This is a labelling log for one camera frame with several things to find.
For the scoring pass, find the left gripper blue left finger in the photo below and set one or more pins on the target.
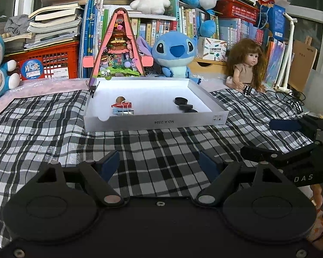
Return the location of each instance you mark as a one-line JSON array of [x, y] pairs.
[[108, 165]]

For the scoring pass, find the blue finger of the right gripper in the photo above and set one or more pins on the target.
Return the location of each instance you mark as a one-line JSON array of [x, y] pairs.
[[290, 125]]

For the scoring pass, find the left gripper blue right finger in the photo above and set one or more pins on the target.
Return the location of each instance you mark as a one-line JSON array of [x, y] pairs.
[[210, 163]]

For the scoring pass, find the blue binder clip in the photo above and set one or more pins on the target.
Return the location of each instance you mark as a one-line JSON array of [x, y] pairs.
[[125, 111]]

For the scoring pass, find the black round caps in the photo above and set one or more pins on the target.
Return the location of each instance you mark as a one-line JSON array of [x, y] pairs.
[[183, 105]]

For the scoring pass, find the brown round piece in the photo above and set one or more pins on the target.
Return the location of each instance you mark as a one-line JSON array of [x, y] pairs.
[[120, 99]]

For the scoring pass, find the red plastic piece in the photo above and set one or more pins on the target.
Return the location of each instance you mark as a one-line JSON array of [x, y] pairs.
[[122, 105]]

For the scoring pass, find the white shallow cardboard box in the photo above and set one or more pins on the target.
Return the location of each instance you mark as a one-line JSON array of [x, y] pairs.
[[153, 104]]

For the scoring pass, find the long-haired doll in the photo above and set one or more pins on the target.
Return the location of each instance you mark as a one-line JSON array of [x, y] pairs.
[[246, 66]]

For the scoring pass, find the binder clip on box edge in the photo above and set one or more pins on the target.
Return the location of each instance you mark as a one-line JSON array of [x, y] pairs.
[[91, 88]]

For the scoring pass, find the black white plaid cloth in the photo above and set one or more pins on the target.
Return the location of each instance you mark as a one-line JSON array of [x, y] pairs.
[[161, 162]]

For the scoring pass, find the wooden drawer box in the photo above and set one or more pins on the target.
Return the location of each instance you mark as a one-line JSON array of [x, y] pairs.
[[208, 68]]

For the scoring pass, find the blue gift bag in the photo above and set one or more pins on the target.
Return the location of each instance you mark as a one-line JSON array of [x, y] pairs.
[[271, 16]]

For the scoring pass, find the pink triangular house model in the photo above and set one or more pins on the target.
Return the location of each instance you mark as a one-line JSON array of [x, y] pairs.
[[119, 54]]

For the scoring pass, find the white pencil box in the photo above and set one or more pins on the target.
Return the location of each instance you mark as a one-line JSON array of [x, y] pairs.
[[212, 49]]

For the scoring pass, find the red plastic crate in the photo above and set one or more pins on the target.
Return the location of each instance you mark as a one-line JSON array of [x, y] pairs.
[[59, 61]]

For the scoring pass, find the Stitch plush toy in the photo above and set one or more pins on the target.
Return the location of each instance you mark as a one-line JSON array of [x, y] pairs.
[[173, 51]]

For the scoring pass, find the red basket on shelf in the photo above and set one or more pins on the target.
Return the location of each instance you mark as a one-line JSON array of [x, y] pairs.
[[237, 9]]

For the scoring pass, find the row of upright books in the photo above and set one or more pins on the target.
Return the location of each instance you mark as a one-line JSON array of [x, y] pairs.
[[178, 17]]

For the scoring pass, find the stack of books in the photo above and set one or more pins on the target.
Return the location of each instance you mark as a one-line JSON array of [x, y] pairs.
[[56, 22]]

